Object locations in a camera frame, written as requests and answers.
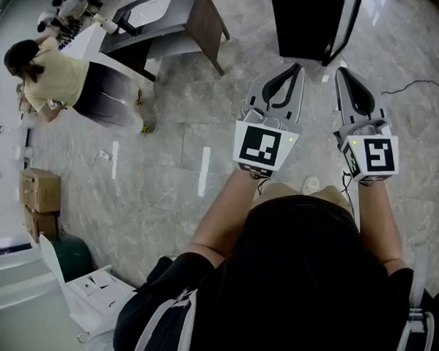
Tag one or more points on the cardboard box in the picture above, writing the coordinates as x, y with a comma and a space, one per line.
42, 189
42, 224

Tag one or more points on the white power adapter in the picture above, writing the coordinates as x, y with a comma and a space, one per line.
104, 154

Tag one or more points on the person's right forearm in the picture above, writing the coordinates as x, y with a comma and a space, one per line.
378, 221

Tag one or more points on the white counter unit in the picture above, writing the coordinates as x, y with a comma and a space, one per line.
84, 42

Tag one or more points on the person's left forearm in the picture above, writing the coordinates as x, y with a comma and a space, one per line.
221, 215

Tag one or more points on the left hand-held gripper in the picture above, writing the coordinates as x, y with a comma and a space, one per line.
258, 147

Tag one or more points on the person's beige trousers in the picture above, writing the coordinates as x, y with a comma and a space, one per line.
279, 191

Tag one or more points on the black faucet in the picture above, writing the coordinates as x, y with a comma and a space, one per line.
125, 23

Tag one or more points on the white sink basin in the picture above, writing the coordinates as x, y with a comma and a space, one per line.
152, 9

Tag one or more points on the green bin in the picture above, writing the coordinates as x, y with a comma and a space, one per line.
73, 256

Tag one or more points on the person's black shirt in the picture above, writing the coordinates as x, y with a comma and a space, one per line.
302, 277

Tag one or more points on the white appliance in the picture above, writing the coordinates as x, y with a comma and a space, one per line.
24, 309

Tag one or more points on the dark wooden sink cabinet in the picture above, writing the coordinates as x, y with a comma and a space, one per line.
197, 22

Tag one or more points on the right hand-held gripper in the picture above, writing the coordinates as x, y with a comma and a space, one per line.
378, 155

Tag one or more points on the person's white shoe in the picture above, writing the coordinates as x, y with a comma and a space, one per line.
311, 185

